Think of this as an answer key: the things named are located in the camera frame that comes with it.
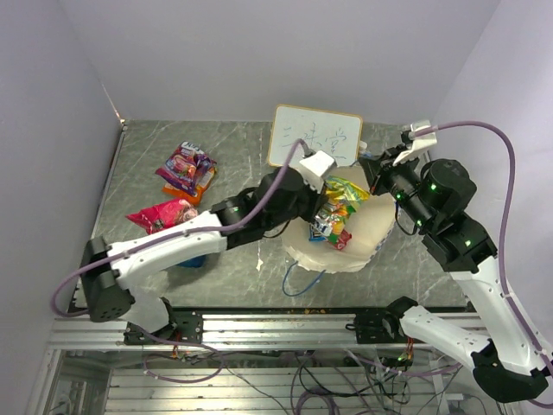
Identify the yellow green snack packet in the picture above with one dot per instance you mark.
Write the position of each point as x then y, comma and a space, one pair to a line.
344, 198

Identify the blue checkered paper bag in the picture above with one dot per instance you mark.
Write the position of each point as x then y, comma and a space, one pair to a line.
370, 227

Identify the purple snack packet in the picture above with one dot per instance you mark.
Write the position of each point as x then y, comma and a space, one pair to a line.
186, 166

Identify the brown m&m packet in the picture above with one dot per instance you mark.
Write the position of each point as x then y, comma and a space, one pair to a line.
317, 233

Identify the red snack packet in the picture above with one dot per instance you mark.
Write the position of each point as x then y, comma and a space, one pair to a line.
163, 216

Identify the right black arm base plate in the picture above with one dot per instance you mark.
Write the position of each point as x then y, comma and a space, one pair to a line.
370, 329

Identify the blue candy packet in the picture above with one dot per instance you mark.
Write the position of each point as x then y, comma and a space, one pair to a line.
196, 262

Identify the small whiteboard on stand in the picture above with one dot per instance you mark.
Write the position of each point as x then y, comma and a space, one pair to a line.
337, 134

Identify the aluminium mounting rail frame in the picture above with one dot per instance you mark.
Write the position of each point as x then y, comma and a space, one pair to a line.
252, 362

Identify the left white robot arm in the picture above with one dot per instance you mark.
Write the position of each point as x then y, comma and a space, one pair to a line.
112, 273

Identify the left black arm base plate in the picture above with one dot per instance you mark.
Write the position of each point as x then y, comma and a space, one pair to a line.
187, 326

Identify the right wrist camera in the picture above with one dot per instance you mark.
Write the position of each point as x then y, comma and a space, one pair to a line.
420, 137

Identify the orange snack packet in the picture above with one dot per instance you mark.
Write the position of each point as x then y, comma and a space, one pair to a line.
201, 186

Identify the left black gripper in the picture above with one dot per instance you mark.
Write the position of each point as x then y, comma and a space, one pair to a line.
317, 201

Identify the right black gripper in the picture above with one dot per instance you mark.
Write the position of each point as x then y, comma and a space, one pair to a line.
376, 177

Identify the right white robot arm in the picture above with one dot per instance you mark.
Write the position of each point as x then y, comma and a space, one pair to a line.
504, 363

